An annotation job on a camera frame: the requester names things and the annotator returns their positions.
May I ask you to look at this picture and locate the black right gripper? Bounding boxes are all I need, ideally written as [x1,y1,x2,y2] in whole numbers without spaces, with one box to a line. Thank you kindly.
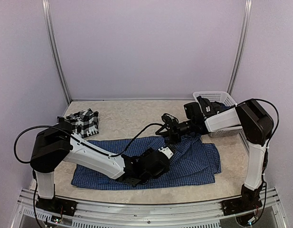
[156,118,195,144]

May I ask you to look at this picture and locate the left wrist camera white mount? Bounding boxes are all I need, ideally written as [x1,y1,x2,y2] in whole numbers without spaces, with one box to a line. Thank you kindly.
[158,147,174,159]

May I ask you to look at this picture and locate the right aluminium frame post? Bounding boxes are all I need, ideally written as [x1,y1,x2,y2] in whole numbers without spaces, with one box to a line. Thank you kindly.
[227,0,253,95]

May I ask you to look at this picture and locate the folded black white plaid shirt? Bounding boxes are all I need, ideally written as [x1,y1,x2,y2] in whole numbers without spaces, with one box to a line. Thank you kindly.
[57,108,99,138]

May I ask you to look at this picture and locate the blue checked long sleeve shirt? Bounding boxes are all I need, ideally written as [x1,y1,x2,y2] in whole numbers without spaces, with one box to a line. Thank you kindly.
[71,133,222,190]

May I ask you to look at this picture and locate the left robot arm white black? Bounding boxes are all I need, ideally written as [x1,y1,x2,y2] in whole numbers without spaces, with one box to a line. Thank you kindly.
[30,121,174,211]

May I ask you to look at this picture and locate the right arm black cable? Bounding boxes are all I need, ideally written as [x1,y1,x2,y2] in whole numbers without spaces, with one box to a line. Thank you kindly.
[253,98,280,141]

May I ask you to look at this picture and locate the white plastic laundry basket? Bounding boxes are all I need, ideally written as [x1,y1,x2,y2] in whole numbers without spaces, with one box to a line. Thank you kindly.
[193,91,243,138]

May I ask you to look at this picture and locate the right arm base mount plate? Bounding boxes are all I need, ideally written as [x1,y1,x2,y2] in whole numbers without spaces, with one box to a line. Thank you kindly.
[221,197,263,216]

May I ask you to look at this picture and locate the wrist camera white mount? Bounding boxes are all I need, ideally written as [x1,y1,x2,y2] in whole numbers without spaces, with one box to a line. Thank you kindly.
[161,113,179,125]
[158,147,174,159]

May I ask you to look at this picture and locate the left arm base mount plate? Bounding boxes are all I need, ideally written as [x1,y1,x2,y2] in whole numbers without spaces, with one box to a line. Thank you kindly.
[36,197,77,217]

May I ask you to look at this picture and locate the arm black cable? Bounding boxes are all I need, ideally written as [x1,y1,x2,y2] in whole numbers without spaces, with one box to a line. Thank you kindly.
[14,122,166,164]
[253,98,280,141]

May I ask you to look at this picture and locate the dark striped shirt in basket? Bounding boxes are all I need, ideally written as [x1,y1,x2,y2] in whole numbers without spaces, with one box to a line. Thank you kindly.
[197,96,229,117]

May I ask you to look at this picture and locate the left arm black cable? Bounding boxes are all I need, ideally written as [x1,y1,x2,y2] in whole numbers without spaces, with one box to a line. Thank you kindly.
[14,122,166,164]

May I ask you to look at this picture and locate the aluminium frame post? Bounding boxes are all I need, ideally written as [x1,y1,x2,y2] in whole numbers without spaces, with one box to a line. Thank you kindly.
[227,0,253,95]
[42,0,72,105]

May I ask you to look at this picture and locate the front aluminium rail frame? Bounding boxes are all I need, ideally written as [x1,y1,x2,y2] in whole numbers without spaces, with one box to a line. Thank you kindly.
[17,187,286,228]

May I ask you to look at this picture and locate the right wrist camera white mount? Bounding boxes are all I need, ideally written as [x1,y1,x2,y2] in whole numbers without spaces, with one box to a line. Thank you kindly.
[161,113,179,125]

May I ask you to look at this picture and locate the left aluminium frame post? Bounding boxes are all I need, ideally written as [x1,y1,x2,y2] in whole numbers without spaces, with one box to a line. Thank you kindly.
[42,0,72,105]

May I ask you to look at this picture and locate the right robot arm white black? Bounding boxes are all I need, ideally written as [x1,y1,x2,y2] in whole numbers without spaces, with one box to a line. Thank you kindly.
[156,99,275,211]

